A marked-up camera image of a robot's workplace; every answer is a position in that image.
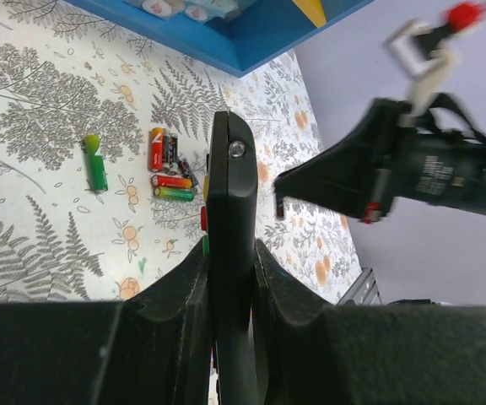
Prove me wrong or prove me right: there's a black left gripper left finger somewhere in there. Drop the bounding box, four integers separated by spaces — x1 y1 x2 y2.
0 246 212 404

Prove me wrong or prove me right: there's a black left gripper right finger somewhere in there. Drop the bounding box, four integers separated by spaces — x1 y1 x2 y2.
252 242 486 404

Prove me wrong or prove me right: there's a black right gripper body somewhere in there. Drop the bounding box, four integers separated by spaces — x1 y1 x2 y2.
274 93 486 224

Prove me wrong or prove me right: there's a black tv remote control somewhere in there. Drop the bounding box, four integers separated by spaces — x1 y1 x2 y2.
205 111 262 404

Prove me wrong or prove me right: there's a dark silver AAA battery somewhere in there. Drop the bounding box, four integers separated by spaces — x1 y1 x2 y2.
275 195 285 219

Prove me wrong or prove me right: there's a yellow green AAA battery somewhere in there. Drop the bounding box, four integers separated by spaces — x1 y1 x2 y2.
154 186 194 202

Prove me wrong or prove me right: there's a red yellow AAA battery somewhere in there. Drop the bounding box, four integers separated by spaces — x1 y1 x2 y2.
151 175 193 189

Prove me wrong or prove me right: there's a dark blue AAA battery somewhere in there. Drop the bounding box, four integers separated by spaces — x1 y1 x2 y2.
178 158 198 186

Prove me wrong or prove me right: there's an orange red AAA battery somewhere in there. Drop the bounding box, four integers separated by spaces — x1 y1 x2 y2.
148 127 165 172

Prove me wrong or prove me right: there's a black orange AAA battery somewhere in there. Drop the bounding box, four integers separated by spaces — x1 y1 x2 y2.
170 135 179 175

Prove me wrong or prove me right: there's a black silver AAA battery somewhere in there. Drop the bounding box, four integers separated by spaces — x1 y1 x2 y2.
162 135 174 174

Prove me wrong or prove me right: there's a floral table mat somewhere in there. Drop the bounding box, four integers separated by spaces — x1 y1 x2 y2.
0 1 361 302

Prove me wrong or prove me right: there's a blue shelf unit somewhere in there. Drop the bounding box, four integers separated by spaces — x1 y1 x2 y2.
71 1 369 78

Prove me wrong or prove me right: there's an aluminium frame rail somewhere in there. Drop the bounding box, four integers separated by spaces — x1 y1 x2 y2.
337 267 382 305

